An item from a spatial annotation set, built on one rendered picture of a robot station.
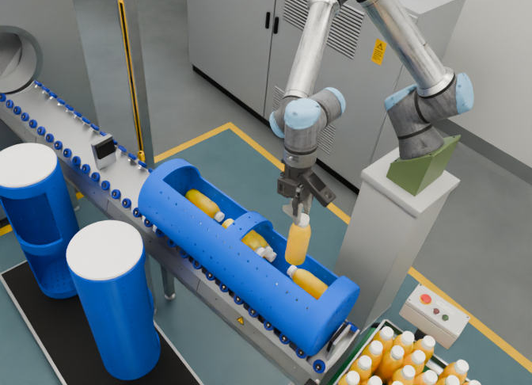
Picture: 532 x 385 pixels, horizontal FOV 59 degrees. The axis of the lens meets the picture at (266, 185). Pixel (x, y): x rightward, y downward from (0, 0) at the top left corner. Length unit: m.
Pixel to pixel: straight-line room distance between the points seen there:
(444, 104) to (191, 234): 1.07
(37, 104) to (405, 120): 1.90
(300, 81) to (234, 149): 2.40
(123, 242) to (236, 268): 0.49
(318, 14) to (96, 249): 1.17
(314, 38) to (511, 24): 2.56
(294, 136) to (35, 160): 1.39
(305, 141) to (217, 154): 2.58
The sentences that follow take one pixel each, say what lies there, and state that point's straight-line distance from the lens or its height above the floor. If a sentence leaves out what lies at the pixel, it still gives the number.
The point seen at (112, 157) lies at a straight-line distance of 2.35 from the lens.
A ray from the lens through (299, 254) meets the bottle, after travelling 1.49.
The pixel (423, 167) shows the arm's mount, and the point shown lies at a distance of 2.02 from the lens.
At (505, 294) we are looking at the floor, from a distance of 3.48.
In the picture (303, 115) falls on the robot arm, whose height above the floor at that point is 1.81.
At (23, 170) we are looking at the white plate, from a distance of 2.27.
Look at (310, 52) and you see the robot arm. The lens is 1.55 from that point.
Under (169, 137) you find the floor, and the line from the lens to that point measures 3.94.
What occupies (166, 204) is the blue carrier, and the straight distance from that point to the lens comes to 1.79.
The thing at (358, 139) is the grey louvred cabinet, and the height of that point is 0.49.
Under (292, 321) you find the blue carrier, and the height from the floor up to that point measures 1.15.
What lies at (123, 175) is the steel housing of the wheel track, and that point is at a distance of 2.30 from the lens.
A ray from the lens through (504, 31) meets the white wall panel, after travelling 4.01.
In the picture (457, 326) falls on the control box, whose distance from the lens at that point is 1.79.
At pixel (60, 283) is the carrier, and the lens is 2.93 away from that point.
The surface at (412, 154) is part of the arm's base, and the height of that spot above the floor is 1.28.
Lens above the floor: 2.51
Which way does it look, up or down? 45 degrees down
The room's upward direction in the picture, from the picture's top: 7 degrees clockwise
